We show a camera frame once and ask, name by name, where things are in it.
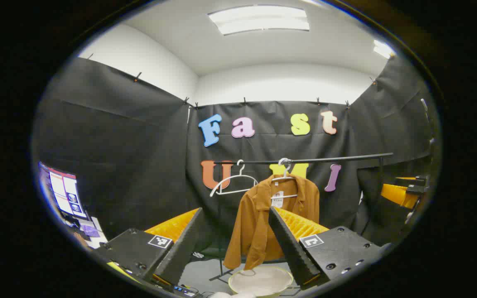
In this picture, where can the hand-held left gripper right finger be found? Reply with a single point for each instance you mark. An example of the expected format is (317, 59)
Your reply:
(292, 248)

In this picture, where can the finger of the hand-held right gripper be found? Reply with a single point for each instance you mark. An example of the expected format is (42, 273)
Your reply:
(412, 182)
(400, 196)

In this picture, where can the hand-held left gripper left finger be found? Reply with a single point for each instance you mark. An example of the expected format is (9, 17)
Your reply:
(180, 248)

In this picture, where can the brown shirt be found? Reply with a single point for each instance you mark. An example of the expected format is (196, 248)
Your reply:
(255, 223)

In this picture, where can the white round laundry hamper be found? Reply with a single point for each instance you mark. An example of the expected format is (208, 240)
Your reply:
(263, 283)

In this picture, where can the white plastic hanger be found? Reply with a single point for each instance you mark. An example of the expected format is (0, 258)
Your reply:
(222, 185)
(284, 178)

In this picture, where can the black clothes rack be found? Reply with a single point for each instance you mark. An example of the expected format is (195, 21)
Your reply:
(338, 159)

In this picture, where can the small white tag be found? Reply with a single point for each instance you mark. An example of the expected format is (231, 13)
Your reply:
(197, 255)

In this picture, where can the purple sheet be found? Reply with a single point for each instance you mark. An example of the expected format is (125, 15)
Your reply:
(91, 231)

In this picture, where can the black backdrop cloth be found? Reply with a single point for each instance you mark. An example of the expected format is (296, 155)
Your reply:
(139, 165)

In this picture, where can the computer monitor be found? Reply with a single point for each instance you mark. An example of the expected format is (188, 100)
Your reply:
(62, 190)

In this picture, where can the small ceiling light panel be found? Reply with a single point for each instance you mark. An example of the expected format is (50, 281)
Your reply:
(383, 49)

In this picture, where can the row of black cloth clips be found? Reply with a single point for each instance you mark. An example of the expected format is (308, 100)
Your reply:
(138, 76)

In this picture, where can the long ceiling light panel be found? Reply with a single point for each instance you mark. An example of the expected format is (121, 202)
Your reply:
(259, 18)

